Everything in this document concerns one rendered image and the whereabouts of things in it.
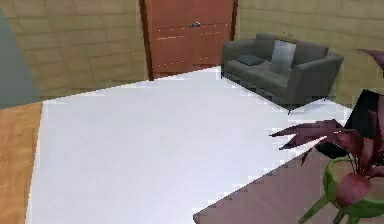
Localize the reddish brown wooden door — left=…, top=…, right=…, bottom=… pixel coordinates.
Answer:
left=139, top=0, right=239, bottom=81

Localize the dark blue-grey cushion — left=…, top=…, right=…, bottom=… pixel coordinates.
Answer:
left=235, top=54, right=266, bottom=67

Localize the light grey cushion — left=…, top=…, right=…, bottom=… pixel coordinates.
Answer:
left=269, top=39, right=297, bottom=75

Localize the dark grey sofa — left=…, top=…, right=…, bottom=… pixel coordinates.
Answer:
left=220, top=32, right=345, bottom=115

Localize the brown table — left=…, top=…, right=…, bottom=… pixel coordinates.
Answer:
left=192, top=150, right=384, bottom=224

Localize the dark red leafed house plant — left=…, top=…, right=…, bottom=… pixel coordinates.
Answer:
left=269, top=48, right=384, bottom=209

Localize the green plant pot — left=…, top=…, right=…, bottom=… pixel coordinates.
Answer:
left=298, top=156, right=384, bottom=224

